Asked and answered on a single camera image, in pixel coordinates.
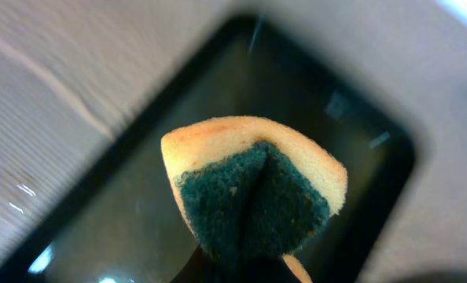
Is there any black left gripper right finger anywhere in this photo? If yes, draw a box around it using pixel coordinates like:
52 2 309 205
252 255 312 283

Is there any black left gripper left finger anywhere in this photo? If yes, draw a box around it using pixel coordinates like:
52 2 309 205
171 246 221 283

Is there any black rectangular water tray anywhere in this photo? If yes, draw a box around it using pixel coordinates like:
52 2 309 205
0 15 417 282

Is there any round black serving tray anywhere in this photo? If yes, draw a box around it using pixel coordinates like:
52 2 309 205
393 270 467 283

